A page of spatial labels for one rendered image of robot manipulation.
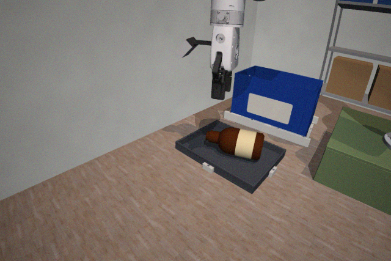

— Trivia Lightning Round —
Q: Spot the brown glass bottle with cream label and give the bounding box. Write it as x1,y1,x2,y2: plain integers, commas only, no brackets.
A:
206,127,265,160

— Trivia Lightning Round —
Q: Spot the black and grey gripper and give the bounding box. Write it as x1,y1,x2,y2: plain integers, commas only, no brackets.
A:
210,23,243,100

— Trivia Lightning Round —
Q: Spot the blue plastic crate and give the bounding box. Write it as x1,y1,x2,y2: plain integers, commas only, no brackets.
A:
231,65,323,136

